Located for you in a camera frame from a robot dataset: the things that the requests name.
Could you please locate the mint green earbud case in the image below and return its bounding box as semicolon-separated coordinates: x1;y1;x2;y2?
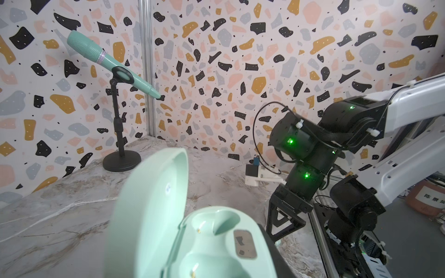
104;148;277;278

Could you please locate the right aluminium corner post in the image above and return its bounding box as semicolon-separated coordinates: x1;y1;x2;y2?
139;0;156;137

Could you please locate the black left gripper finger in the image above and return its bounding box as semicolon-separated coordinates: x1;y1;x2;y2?
259;225;295;278

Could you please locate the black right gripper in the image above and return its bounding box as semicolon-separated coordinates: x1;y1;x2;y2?
266;164;330;242

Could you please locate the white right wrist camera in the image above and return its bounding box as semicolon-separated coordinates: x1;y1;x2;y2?
245;156;285;186

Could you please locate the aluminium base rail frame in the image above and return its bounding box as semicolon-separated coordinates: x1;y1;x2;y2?
307;194;394;278

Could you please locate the black microphone stand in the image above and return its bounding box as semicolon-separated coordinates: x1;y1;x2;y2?
103;66;141;172

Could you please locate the mint green toy microphone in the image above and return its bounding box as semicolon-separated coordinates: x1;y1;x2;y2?
67;30;161;99

